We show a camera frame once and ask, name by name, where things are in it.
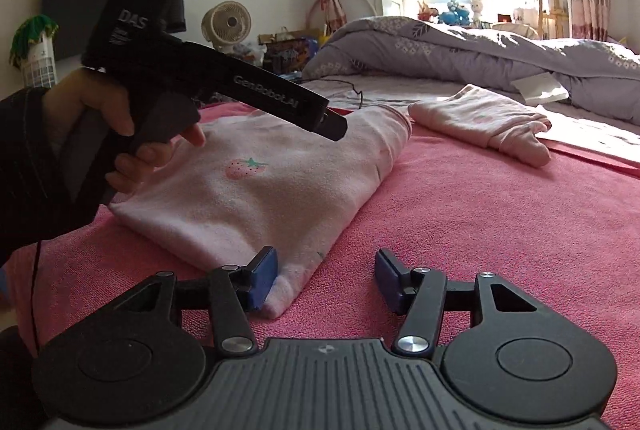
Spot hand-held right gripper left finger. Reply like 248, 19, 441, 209
117, 246, 279, 357

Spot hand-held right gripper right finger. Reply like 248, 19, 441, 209
374, 248, 537, 357

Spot pink strawberry pajama top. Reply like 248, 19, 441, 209
107, 106, 413, 318

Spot person's left forearm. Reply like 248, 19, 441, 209
0, 87, 108, 271

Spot person's left hand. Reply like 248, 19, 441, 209
42, 66, 207, 197

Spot beige round fan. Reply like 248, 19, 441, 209
201, 1, 252, 56

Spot green cloth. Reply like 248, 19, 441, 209
9, 14, 60, 71

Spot folded pink pajama pants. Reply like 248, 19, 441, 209
407, 83, 552, 168

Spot grey purple bed sheet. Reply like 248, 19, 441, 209
297, 72, 640, 171

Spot pink hula hoop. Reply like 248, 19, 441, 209
305, 0, 378, 28

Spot white paper booklet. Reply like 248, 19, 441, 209
511, 71, 571, 107

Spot purple floral quilt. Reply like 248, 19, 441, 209
302, 16, 640, 127

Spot orange plush toy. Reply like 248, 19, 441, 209
416, 0, 441, 23

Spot blue plush toy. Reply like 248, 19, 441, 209
439, 0, 472, 27

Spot wooden easel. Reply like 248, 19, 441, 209
537, 0, 571, 41

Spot black wall television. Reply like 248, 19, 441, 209
40, 0, 188, 61

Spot black charging cable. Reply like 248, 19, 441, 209
300, 77, 368, 111

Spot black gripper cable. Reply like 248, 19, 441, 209
30, 237, 46, 353

